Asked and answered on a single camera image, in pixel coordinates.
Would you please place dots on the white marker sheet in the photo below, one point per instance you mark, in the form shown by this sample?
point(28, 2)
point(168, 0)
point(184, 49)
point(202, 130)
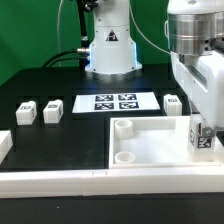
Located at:
point(115, 102)

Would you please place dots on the white square tabletop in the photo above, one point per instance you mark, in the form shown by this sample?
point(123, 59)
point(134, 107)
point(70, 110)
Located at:
point(143, 142)

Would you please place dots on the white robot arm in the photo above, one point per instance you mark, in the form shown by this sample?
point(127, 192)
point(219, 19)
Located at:
point(195, 33)

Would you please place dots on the white left fence block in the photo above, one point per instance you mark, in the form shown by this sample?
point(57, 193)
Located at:
point(5, 143)

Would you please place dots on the black camera pole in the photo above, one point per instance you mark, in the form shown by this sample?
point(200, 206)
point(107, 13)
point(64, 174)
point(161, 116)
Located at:
point(84, 6)

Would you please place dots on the white front fence wall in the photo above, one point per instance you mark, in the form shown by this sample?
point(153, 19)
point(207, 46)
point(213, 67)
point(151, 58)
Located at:
point(112, 182)

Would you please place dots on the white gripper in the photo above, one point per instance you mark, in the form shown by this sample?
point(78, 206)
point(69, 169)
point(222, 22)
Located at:
point(203, 83)

